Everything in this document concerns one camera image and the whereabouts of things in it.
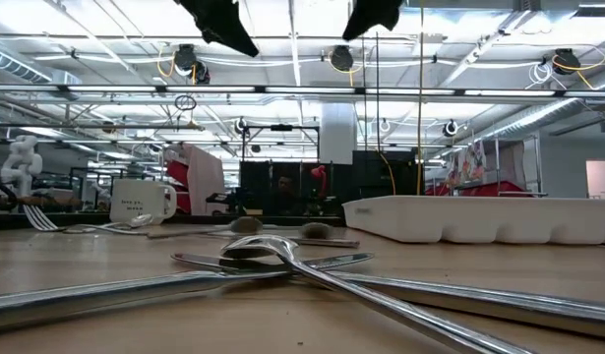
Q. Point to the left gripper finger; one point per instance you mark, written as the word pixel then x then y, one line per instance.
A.
pixel 218 22

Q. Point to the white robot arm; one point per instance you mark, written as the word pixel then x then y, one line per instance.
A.
pixel 21 162

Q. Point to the colourful poster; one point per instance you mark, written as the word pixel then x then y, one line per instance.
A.
pixel 471 164

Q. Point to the white ceramic mug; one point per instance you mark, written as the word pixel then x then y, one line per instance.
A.
pixel 135 196

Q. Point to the black cabinet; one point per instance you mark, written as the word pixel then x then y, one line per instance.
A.
pixel 371 172

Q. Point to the person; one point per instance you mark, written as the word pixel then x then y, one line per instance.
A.
pixel 285 186

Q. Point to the black aluminium table frame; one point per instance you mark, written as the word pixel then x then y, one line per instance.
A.
pixel 2 221

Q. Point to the black partition panels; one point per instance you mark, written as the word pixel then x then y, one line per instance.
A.
pixel 262 187

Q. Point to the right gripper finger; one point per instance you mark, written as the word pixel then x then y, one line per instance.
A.
pixel 376 12

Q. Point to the white cutlery tray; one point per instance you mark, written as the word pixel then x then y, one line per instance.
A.
pixel 479 218

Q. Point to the metal shelf rack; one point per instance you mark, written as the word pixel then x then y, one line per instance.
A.
pixel 497 162

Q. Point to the white and red cart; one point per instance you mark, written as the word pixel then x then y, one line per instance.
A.
pixel 203 182

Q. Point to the white square column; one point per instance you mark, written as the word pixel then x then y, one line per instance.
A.
pixel 337 133

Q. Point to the red robot hand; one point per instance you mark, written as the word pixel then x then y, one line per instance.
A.
pixel 320 173

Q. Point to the red storage bin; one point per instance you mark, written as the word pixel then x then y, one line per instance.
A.
pixel 499 188

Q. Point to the black metal stand frame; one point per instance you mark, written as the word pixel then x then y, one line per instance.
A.
pixel 281 127

